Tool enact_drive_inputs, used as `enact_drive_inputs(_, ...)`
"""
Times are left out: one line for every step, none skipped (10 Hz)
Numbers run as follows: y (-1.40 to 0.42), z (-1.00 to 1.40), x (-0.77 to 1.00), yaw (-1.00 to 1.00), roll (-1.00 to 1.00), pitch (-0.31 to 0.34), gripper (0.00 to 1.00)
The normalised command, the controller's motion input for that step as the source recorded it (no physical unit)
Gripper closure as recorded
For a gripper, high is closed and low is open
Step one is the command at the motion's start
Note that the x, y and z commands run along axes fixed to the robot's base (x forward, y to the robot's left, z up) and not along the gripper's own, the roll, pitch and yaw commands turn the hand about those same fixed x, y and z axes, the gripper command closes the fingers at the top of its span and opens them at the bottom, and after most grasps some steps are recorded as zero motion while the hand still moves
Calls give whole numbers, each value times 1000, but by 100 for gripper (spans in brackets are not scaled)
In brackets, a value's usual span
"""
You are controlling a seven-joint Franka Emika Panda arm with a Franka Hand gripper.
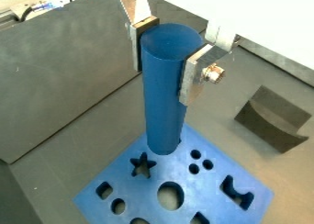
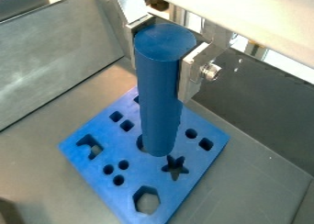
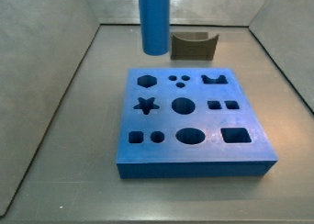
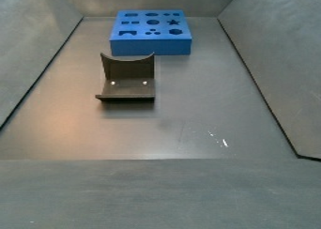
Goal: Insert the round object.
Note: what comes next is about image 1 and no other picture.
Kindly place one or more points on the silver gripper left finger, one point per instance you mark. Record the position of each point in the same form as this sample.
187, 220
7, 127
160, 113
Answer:
140, 20

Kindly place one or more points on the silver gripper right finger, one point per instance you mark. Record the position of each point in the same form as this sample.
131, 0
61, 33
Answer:
200, 68

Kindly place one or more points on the blue round cylinder peg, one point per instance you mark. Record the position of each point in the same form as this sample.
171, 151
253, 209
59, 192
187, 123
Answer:
166, 43

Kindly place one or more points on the dark grey curved block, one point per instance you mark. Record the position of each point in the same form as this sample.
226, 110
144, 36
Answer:
274, 119

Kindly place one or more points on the large grey metal plate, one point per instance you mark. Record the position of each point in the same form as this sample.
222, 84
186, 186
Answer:
61, 61

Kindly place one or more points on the blue shape sorter board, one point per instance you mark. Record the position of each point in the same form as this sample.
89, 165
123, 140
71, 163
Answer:
194, 186

